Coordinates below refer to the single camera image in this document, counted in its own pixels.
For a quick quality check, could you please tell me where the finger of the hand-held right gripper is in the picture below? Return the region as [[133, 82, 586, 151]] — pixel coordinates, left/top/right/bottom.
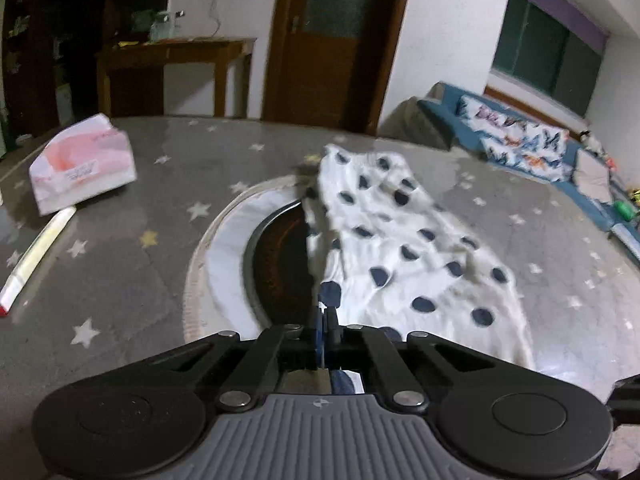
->
[[607, 374, 640, 428]]

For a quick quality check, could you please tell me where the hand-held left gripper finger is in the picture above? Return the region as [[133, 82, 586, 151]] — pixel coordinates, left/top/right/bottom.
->
[[145, 305, 326, 411], [325, 307, 506, 409]]

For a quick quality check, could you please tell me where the white navy polka dot garment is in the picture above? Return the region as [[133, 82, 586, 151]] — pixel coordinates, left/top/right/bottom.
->
[[300, 144, 536, 396]]

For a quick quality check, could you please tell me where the round built-in induction cooker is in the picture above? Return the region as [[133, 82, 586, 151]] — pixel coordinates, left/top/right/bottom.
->
[[182, 175, 321, 346]]

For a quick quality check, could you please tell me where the grey star tablecloth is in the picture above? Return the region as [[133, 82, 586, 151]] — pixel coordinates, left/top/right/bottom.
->
[[0, 115, 640, 480]]

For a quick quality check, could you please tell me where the beige cushion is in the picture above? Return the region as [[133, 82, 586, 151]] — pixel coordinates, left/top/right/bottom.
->
[[572, 149, 615, 206]]

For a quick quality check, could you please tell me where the blue corner sofa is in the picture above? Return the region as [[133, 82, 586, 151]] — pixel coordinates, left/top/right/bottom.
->
[[380, 81, 640, 267]]

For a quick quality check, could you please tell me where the black and white plush toy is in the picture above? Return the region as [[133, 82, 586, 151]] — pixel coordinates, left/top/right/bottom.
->
[[580, 130, 608, 156]]

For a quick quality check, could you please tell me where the butterfly print cushion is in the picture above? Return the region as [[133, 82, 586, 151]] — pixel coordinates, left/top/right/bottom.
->
[[457, 94, 583, 183]]

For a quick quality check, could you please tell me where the brown wooden door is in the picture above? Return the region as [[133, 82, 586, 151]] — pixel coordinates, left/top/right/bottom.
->
[[261, 0, 416, 136]]

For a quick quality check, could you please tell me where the pink tissue pack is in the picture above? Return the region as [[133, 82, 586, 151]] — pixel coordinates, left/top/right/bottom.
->
[[28, 113, 138, 217]]

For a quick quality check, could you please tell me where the white tube with red cap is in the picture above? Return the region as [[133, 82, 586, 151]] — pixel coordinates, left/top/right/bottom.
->
[[0, 206, 77, 317]]

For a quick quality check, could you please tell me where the wooden side table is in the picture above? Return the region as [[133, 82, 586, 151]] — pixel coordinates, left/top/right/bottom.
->
[[95, 36, 258, 118]]

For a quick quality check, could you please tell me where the glass jar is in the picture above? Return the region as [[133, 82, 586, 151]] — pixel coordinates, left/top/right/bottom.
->
[[149, 10, 173, 42]]

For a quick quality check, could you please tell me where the green framed window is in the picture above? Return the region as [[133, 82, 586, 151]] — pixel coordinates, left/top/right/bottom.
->
[[490, 0, 611, 120]]

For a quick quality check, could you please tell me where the dark wooden shelf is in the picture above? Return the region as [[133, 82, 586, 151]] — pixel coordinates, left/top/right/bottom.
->
[[0, 0, 173, 151]]

